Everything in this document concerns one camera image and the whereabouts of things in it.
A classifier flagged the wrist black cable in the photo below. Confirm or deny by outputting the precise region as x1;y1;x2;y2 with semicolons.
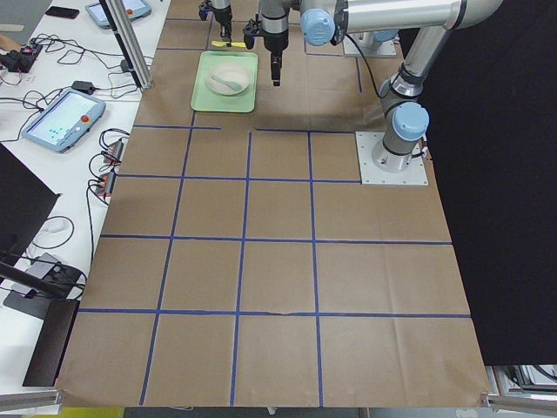
343;30;386;97

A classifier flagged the blue teach pendant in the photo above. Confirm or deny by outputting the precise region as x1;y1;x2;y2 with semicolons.
22;88;106;153
84;0;153;30

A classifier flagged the black monitor stand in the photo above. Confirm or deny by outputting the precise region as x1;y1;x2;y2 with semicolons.
1;146;86;319

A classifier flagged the white round plate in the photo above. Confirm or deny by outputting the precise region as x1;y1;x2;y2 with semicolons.
205;64;252;96

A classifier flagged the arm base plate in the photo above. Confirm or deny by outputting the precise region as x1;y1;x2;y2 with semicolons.
355;131;429;186

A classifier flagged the black smartphone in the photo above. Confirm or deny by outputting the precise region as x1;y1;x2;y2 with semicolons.
45;6;79;19

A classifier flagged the yellow plastic fork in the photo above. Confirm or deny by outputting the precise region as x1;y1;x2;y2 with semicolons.
211;40;246;49

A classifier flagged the aluminium frame post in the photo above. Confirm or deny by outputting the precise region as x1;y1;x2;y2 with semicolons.
100;0;152;90

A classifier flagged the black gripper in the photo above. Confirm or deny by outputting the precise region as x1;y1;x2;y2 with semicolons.
213;6;232;47
260;11;288;86

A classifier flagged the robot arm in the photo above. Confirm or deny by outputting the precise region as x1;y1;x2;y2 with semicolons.
198;0;232;47
243;0;501;173

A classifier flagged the black power adapter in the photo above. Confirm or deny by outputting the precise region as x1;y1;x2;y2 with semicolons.
71;80;97;95

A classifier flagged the teal plastic spoon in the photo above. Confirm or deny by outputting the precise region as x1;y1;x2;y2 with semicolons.
211;75;243;91

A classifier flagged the light green tray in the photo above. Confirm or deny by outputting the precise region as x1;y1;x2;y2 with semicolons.
191;51;258;113

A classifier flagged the grey usb hub box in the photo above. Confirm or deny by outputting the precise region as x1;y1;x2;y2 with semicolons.
25;253;61;283

